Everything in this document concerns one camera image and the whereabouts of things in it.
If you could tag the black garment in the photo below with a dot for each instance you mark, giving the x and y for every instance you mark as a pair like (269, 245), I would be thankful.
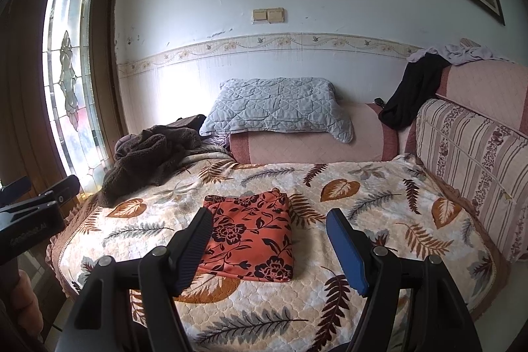
(412, 96)

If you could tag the lilac garment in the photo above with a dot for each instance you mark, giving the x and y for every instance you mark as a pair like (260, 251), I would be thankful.
(462, 53)

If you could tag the striped floral sofa cushion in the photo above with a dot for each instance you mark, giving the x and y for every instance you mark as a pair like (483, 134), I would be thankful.
(474, 170)

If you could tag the beige wall switch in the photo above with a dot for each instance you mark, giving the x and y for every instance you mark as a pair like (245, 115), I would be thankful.
(276, 15)
(260, 16)

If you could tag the dark bag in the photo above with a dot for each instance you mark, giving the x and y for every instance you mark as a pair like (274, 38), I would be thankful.
(189, 121)

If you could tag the pink quilted sofa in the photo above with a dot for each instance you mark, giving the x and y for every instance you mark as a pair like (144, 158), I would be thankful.
(309, 146)

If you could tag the leaf-print fleece blanket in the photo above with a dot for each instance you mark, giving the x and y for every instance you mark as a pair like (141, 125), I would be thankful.
(371, 211)

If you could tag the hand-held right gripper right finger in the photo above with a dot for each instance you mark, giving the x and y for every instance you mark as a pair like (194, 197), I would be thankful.
(346, 253)

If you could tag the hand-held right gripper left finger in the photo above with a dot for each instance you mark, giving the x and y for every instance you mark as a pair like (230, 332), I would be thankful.
(194, 249)

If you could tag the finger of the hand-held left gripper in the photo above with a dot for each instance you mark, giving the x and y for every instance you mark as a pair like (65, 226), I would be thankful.
(16, 187)
(62, 189)

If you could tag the orange floral garment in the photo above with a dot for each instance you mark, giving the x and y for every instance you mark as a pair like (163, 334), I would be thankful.
(247, 232)

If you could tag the stained glass window panel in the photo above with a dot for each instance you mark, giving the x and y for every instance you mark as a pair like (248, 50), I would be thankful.
(70, 80)

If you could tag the grey quilted pillow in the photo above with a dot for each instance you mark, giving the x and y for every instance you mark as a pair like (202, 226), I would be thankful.
(276, 108)

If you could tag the person's left hand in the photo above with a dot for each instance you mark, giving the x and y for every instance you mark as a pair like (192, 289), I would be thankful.
(24, 302)

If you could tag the wooden door frame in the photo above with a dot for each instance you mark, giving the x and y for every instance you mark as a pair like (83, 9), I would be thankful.
(20, 88)

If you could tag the small black object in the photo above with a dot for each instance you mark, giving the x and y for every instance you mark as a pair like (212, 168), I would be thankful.
(378, 102)

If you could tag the brown fleece garment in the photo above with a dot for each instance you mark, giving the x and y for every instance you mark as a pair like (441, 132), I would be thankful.
(144, 158)

